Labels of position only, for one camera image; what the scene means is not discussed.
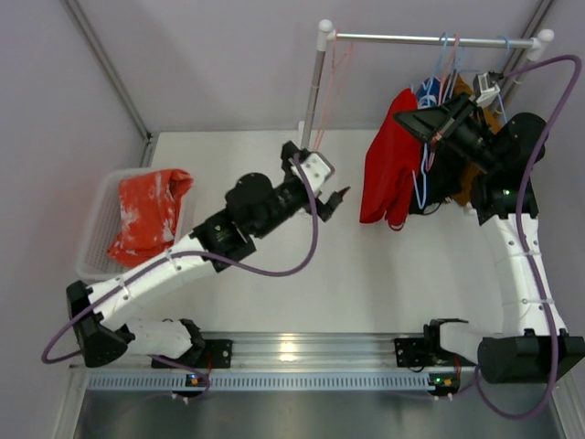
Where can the brown trousers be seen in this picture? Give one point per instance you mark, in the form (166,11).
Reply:
(470,171)

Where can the black trousers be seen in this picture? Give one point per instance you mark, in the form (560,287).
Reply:
(444,180)

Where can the grey slotted cable duct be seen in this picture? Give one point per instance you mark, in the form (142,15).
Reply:
(261,381)

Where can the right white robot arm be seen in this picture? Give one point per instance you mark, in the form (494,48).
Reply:
(533,344)

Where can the red trousers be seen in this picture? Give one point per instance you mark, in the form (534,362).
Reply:
(392,163)

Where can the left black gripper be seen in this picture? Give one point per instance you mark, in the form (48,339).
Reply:
(306,190)

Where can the blue patterned trousers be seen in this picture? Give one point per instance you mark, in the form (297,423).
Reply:
(428,94)

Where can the white clothes rack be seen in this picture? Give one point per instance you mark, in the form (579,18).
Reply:
(534,48)

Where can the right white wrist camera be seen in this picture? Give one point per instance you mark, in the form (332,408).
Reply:
(485,88)

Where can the white plastic laundry basket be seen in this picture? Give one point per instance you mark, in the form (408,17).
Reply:
(104,223)

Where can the aluminium mounting rail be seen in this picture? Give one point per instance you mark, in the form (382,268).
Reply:
(272,351)

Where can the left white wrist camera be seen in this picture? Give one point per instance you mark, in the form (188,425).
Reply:
(316,169)

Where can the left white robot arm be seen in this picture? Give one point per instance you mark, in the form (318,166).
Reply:
(103,315)

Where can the light blue hanger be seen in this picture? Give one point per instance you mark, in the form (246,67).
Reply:
(429,151)
(500,108)

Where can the orange white patterned trousers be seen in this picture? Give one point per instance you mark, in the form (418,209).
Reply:
(149,211)

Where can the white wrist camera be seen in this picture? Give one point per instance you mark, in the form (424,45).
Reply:
(316,169)
(485,88)

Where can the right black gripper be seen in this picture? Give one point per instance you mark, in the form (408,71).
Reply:
(451,126)

